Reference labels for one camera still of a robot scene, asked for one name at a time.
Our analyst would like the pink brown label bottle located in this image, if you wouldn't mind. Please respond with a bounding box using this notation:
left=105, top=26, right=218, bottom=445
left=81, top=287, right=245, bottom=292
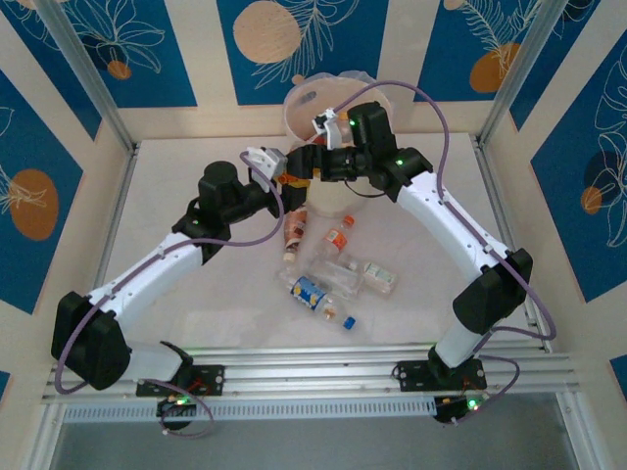
left=281, top=208, right=311, bottom=265

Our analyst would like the blue yellow label bottle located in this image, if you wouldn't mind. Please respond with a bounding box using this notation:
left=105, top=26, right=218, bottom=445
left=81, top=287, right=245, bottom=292
left=283, top=274, right=358, bottom=334

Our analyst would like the large clear plastic bottle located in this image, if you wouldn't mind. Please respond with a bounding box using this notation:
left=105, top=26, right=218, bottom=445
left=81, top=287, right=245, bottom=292
left=278, top=254, right=366, bottom=301

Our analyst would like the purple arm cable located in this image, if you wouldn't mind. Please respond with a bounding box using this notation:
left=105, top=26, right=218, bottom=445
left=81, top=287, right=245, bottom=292
left=334, top=79, right=558, bottom=427
left=53, top=150, right=286, bottom=439

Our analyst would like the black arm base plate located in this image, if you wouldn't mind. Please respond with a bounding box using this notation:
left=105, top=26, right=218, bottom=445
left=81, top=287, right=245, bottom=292
left=135, top=364, right=226, bottom=398
left=395, top=358, right=488, bottom=393

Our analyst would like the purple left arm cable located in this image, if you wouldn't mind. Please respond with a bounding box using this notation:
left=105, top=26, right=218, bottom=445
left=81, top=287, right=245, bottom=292
left=53, top=150, right=286, bottom=439

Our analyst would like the yellow juice plastic bottle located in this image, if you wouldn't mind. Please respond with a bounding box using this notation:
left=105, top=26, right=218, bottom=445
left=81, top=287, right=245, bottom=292
left=279, top=171, right=311, bottom=191

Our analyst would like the black controller box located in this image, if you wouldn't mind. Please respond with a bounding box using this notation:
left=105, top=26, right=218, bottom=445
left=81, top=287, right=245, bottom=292
left=156, top=395, right=198, bottom=432
left=433, top=393, right=486, bottom=426

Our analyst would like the white slotted cable duct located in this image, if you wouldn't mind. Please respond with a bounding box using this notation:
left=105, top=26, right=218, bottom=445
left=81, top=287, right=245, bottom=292
left=61, top=395, right=440, bottom=423

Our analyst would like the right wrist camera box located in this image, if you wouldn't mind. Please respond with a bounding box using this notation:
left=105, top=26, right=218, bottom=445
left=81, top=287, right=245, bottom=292
left=312, top=108, right=353, bottom=151

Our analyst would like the green white label bottle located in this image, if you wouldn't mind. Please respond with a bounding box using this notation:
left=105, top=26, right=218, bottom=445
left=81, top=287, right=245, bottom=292
left=342, top=258, right=399, bottom=297

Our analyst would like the white plastic bin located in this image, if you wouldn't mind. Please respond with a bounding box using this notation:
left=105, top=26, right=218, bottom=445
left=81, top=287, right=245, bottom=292
left=282, top=70, right=396, bottom=219

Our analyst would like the aluminium side rail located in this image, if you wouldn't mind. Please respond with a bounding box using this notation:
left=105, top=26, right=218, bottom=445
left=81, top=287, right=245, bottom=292
left=472, top=136, right=557, bottom=353
left=41, top=144, right=141, bottom=393

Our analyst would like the aluminium front rail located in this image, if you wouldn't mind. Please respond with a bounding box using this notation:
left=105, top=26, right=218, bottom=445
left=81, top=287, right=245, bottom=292
left=41, top=345, right=587, bottom=402

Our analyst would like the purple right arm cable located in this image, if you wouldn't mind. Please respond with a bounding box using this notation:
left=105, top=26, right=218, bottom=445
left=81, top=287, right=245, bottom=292
left=334, top=79, right=558, bottom=427

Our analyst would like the aluminium frame post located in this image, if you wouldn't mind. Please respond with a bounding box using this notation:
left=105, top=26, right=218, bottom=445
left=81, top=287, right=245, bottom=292
left=555, top=391, right=592, bottom=470
left=36, top=0, right=138, bottom=156
left=26, top=403, right=68, bottom=470
left=477, top=0, right=569, bottom=148

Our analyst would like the small orange label bottle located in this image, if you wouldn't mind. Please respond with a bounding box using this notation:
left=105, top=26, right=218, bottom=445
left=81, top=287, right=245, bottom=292
left=320, top=214, right=357, bottom=256

